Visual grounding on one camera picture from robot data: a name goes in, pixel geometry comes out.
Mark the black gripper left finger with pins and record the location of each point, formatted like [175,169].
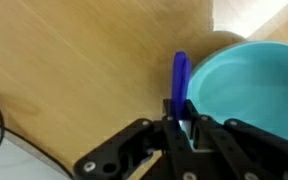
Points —
[130,146]

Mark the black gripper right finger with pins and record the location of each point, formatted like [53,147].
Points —
[244,146]

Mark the blue bowl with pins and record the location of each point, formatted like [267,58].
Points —
[250,90]

